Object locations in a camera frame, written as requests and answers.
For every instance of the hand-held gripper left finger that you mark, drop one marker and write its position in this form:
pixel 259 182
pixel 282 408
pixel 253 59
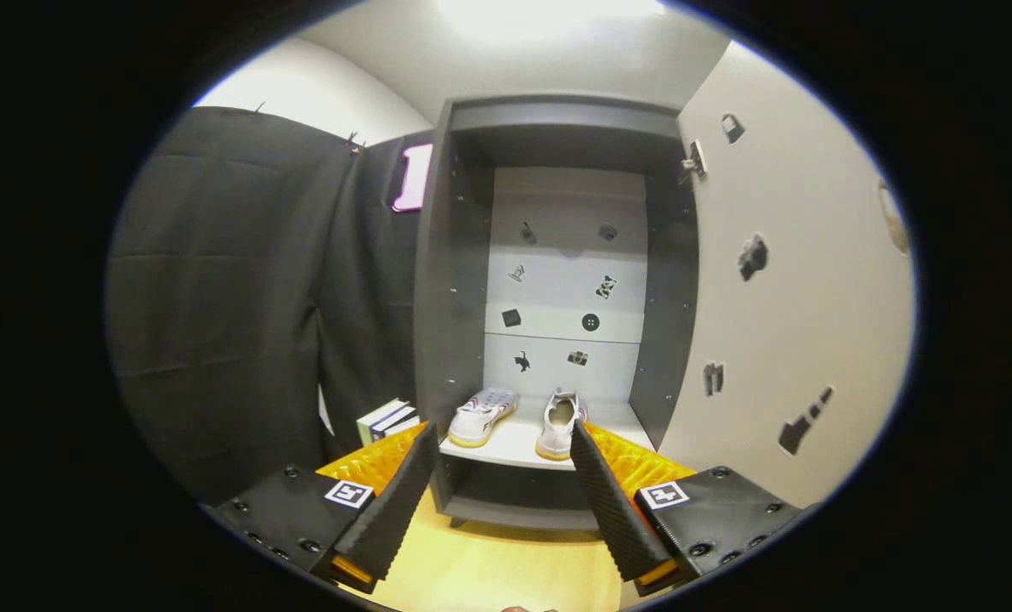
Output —
pixel 399 493

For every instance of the dark grey shoe cabinet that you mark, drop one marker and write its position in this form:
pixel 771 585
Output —
pixel 455 297

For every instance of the white shoe striped side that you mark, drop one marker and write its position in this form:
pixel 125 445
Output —
pixel 480 416

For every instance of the green and white book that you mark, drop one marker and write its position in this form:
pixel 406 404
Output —
pixel 374 416

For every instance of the dark blue book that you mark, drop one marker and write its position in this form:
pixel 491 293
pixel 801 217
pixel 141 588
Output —
pixel 389 422

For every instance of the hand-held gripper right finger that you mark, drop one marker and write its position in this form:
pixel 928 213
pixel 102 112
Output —
pixel 607 501

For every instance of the black backdrop cloth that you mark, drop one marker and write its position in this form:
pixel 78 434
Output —
pixel 217 297

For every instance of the white shoe red insole logo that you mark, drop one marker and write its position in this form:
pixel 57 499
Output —
pixel 556 429

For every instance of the ceiling light panel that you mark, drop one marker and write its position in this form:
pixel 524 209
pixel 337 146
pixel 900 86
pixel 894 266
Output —
pixel 548 15

